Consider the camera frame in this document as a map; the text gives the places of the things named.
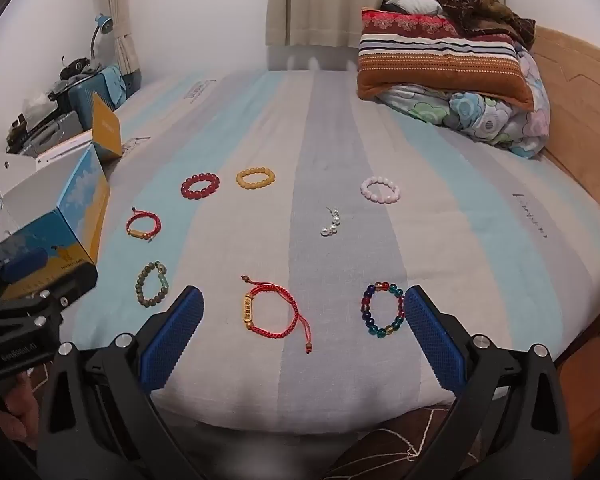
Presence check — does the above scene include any multicolour glass bead bracelet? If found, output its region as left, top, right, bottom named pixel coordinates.
left=363, top=281, right=407, bottom=339

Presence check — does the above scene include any large red cord bracelet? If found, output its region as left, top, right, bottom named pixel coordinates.
left=240, top=275, right=314, bottom=356

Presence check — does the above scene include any black bag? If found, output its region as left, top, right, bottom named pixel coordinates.
left=59, top=58, right=97, bottom=81

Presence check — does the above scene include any small red cord bracelet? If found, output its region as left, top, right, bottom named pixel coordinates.
left=125, top=207, right=161, bottom=245

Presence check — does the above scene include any grey suitcase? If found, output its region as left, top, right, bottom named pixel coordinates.
left=6, top=110, right=94, bottom=155

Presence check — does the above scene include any brown patterned cloth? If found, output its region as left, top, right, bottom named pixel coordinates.
left=325, top=402, right=463, bottom=480

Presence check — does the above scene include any person's left hand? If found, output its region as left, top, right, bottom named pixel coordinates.
left=0, top=374, right=44, bottom=453

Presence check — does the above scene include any beige window curtain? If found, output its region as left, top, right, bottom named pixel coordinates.
left=269, top=0, right=431, bottom=49

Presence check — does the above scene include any yellow bead bracelet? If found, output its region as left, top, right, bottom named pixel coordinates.
left=236, top=166, right=276, bottom=190

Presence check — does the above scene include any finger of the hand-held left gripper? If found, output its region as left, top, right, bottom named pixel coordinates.
left=0, top=247, right=46, bottom=287
left=10, top=265, right=99, bottom=311

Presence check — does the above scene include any pink bead bracelet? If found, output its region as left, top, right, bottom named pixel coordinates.
left=360, top=176, right=401, bottom=205

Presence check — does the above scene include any blue cloth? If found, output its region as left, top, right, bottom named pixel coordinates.
left=100, top=64, right=128, bottom=103

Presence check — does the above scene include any floral quilt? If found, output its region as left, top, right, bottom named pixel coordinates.
left=377, top=42, right=552, bottom=161

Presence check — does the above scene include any white cardboard box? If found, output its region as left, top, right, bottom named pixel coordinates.
left=0, top=92, right=126, bottom=306

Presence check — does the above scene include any silver bead bracelet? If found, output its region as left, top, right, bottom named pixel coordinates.
left=320, top=207, right=344, bottom=239

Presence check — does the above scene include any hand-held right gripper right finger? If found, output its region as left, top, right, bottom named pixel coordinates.
left=404, top=285, right=573, bottom=480

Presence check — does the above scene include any beige tied curtain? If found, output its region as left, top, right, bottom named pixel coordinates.
left=95, top=0, right=142, bottom=77

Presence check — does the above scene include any blue desk lamp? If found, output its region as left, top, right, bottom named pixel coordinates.
left=87, top=14, right=115, bottom=62

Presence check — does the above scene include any teal suitcase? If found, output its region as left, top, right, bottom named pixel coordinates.
left=55, top=66, right=144, bottom=131

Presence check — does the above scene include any striped bed sheet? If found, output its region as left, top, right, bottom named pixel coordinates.
left=0, top=67, right=600, bottom=435

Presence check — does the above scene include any brown blanket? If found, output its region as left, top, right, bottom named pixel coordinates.
left=420, top=0, right=537, bottom=52

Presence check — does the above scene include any grey pillow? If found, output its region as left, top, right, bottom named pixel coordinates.
left=380, top=0, right=444, bottom=16

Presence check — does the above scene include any striped pillow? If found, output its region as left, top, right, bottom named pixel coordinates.
left=357, top=7, right=536, bottom=112

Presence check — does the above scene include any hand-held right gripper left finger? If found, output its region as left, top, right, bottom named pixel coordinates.
left=35, top=285, right=204, bottom=480

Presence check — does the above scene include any wooden bed frame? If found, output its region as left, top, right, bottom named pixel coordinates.
left=525, top=25, right=600, bottom=461

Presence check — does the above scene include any red bead bracelet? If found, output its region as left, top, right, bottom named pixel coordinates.
left=180, top=172, right=221, bottom=201

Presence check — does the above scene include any green bead bracelet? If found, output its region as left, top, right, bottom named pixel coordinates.
left=134, top=261, right=170, bottom=307

